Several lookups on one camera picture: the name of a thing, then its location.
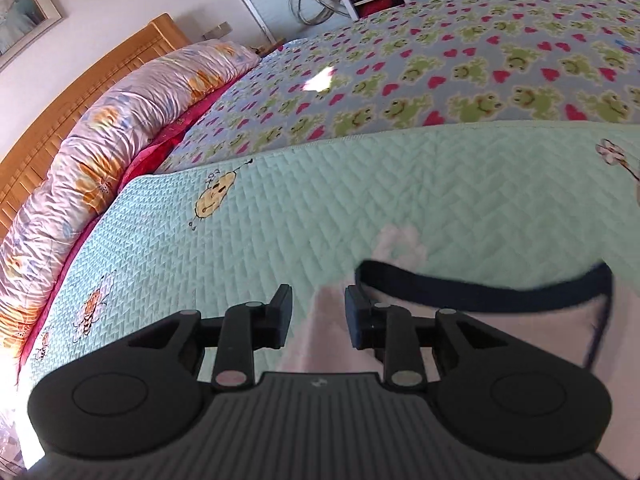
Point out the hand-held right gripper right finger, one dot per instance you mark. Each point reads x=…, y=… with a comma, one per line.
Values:
x=356, y=317

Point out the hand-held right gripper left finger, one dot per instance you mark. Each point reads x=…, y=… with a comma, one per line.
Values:
x=285, y=317

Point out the white blue floral t-shirt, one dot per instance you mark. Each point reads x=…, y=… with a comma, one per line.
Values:
x=540, y=330

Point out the green quilted bee bed cover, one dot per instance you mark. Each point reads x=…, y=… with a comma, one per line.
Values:
x=350, y=190

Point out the floral pink quilt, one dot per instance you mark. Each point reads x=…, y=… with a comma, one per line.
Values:
x=110, y=150

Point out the frog heart printed blanket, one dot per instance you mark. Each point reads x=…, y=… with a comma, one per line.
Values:
x=425, y=70

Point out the wooden headboard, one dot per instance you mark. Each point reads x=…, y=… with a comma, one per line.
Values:
x=65, y=110

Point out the wall socket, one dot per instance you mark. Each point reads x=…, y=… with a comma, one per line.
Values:
x=217, y=30

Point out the framed wall picture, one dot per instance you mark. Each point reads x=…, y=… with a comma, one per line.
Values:
x=20, y=10

